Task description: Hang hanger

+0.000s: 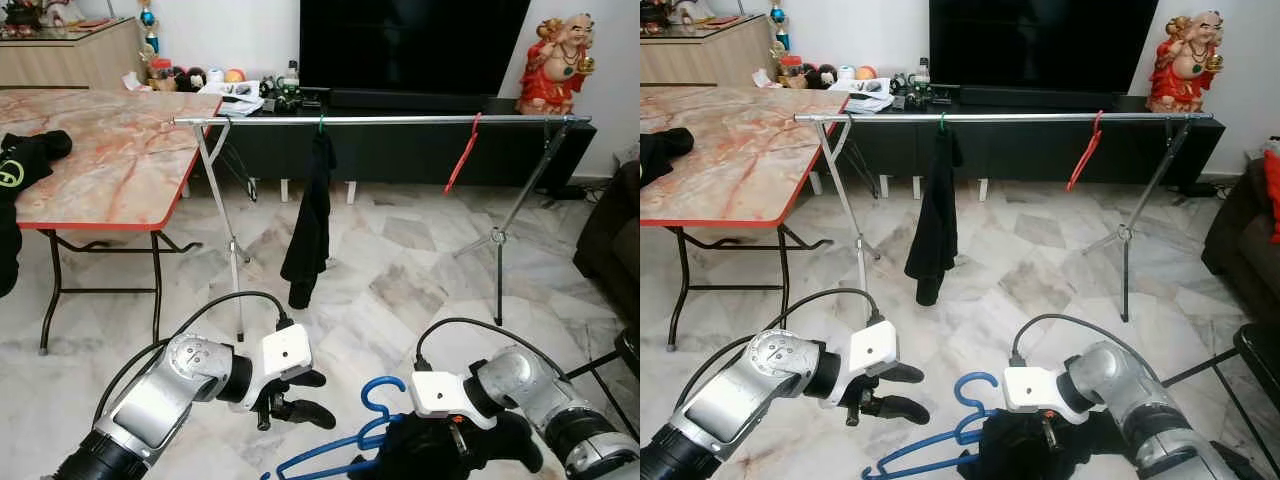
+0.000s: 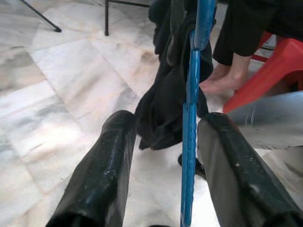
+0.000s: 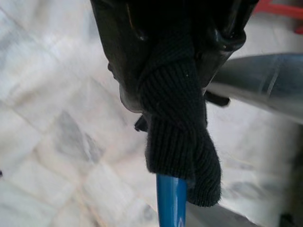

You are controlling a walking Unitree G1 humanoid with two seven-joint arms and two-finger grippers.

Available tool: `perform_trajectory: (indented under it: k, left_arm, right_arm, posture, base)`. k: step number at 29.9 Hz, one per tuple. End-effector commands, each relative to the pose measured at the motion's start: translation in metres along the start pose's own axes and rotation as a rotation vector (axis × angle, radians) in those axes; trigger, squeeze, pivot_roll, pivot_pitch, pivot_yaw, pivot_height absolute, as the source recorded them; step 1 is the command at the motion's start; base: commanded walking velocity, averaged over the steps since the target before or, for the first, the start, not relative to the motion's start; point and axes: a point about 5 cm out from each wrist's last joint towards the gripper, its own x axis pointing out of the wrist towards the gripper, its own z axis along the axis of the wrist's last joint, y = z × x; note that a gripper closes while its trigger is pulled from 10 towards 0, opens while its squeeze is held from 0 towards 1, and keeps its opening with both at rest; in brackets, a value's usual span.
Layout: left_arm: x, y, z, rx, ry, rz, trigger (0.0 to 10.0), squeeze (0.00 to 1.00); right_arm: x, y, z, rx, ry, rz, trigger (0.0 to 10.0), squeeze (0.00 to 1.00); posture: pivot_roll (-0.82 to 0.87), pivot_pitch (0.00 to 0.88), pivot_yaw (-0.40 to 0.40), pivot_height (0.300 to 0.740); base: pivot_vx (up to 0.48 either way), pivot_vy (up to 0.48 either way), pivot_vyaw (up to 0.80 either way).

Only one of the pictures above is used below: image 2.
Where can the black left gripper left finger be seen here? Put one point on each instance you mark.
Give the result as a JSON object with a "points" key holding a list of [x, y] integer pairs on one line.
{"points": [[101, 177]]}

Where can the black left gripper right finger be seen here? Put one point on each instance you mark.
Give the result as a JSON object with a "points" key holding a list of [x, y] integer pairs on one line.
{"points": [[236, 184]]}

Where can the blue plastic hanger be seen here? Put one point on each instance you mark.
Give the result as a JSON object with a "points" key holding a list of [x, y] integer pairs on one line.
{"points": [[189, 142]]}

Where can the person bare foot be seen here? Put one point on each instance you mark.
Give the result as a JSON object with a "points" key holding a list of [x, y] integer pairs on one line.
{"points": [[225, 80]]}

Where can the red plastic chair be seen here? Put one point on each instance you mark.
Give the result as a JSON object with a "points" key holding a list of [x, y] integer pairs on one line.
{"points": [[279, 61]]}

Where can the black folding chair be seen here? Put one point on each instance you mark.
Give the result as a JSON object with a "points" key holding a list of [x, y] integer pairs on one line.
{"points": [[106, 23]]}

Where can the person leg black trousers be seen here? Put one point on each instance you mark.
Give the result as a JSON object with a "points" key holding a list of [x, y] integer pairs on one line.
{"points": [[248, 23]]}

